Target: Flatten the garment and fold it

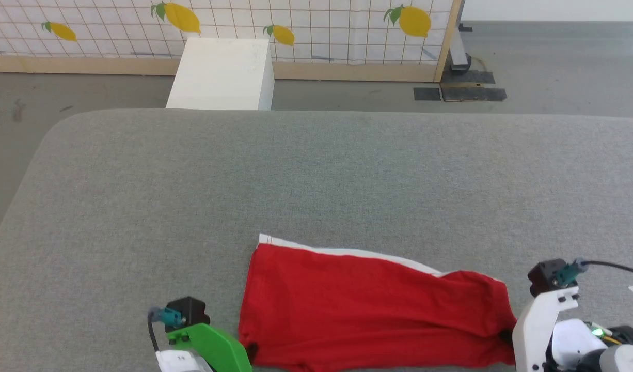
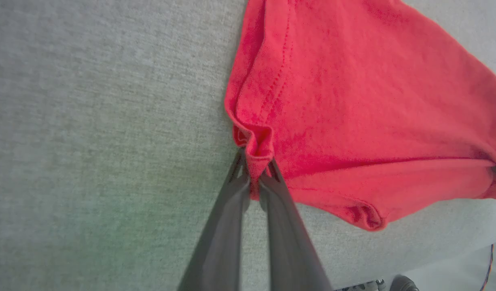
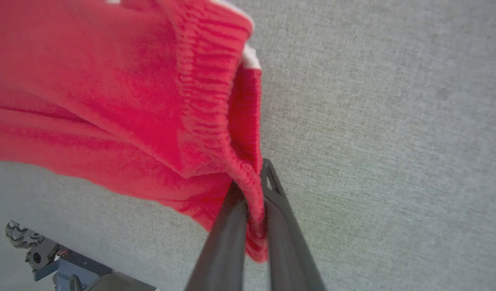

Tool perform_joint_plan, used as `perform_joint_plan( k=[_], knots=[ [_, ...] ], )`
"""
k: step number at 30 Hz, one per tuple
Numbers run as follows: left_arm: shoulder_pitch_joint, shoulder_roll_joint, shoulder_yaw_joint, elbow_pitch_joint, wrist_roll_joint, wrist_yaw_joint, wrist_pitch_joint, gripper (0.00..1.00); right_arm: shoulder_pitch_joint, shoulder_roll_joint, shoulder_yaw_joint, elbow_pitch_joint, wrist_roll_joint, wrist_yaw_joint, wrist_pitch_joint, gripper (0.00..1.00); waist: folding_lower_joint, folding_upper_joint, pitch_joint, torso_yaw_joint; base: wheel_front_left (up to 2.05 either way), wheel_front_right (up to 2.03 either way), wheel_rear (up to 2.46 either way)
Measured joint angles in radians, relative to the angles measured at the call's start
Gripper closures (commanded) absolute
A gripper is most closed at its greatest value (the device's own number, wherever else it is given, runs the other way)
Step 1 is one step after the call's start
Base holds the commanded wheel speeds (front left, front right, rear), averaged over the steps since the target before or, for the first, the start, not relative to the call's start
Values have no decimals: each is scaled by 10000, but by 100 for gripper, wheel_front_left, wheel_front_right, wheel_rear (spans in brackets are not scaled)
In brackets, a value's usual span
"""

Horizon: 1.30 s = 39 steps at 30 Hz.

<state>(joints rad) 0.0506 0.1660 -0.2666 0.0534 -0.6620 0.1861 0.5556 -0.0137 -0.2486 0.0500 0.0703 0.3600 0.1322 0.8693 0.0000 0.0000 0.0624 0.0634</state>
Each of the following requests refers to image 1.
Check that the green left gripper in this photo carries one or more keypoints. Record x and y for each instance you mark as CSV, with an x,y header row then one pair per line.
x,y
218,346

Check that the black floor plate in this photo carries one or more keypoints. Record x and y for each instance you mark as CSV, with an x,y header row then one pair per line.
x,y
466,87

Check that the grey partition support foot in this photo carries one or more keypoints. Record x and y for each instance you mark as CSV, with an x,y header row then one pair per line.
x,y
458,51

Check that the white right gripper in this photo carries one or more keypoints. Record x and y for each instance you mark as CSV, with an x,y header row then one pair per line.
x,y
536,325

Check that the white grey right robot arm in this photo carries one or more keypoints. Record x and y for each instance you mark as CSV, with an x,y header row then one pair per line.
x,y
590,346

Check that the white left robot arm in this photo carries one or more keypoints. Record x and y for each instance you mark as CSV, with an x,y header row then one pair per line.
x,y
179,362

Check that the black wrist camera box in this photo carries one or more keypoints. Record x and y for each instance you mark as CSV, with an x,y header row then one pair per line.
x,y
546,276
190,310

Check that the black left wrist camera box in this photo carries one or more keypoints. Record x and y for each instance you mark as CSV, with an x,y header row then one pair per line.
x,y
190,310

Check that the white box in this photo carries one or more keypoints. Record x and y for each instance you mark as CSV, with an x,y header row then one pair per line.
x,y
221,72

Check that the red shorts with white trim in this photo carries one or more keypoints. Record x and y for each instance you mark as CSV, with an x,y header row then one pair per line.
x,y
373,310

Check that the lemon print partition panel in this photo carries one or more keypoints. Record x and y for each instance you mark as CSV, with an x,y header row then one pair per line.
x,y
321,26

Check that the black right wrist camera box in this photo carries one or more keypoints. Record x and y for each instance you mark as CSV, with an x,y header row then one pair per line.
x,y
546,276

